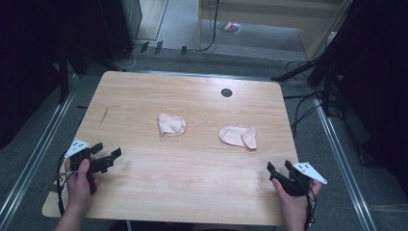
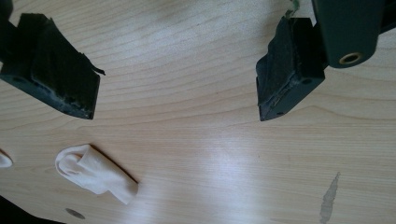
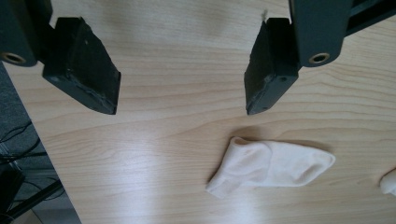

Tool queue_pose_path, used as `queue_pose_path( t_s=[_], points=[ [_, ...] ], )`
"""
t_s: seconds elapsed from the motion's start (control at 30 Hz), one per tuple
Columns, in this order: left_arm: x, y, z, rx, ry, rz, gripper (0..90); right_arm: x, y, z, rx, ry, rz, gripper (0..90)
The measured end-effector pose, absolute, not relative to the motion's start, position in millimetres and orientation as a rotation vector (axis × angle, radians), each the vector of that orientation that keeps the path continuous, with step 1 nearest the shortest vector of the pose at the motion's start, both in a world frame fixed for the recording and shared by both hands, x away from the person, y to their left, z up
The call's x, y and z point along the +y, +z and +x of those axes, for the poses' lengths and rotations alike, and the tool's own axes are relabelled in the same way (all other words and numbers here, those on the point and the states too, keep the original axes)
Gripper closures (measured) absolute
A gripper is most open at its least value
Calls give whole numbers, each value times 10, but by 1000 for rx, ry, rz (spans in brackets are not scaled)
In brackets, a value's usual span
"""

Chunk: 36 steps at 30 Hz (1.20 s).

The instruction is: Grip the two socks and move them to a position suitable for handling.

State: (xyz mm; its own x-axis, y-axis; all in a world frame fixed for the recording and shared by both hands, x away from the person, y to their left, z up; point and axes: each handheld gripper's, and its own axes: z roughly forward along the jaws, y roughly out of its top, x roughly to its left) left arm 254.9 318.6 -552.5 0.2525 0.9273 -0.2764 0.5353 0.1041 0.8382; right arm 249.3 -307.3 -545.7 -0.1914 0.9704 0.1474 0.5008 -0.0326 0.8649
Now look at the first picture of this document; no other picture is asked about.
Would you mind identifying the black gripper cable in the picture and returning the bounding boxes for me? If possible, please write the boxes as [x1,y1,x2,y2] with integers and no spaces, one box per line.
[301,179,319,231]
[55,150,70,218]

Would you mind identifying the black floor cables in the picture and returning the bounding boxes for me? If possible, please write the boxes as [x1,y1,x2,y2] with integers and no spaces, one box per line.
[282,59,345,139]

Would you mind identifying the person's left hand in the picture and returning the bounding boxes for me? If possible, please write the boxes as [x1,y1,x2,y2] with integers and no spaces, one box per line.
[64,156,101,210]

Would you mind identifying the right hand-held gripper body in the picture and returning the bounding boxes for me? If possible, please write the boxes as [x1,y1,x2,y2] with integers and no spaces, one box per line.
[274,161,329,197]

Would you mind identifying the black metal stand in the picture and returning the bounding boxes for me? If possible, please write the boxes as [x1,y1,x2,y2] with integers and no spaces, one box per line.
[57,44,89,105]

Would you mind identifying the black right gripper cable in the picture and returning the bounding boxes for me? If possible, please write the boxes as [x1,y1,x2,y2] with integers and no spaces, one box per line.
[301,179,319,231]

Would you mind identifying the black hanging cable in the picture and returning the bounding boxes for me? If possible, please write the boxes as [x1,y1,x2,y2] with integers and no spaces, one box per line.
[187,0,221,53]

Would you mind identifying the light wooden partition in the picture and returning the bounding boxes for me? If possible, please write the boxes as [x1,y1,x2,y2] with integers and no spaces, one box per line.
[195,0,354,62]

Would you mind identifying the white floor cable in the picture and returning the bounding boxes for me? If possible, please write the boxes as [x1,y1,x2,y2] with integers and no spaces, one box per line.
[112,44,143,72]

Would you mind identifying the colourful packet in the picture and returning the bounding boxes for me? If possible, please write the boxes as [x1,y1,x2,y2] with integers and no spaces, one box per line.
[216,20,243,36]

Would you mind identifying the person's right hand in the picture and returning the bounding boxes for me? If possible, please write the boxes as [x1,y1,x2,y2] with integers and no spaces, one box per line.
[270,177,322,225]

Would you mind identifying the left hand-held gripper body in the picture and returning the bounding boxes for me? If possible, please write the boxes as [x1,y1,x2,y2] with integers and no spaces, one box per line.
[64,139,115,195]

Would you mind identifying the black tripod stand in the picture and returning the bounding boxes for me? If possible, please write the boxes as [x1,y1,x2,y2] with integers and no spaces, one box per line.
[270,47,341,118]

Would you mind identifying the metal floor rail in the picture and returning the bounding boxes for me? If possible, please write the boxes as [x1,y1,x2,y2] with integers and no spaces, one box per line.
[312,95,378,231]
[0,71,80,222]

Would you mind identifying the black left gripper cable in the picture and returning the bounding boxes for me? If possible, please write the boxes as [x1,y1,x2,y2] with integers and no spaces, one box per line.
[55,150,70,218]

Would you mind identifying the dark cabinet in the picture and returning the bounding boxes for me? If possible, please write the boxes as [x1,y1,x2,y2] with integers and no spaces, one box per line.
[97,0,143,62]

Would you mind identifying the pink sock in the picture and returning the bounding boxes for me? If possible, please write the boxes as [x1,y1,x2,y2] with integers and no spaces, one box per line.
[218,124,259,150]
[157,113,188,138]

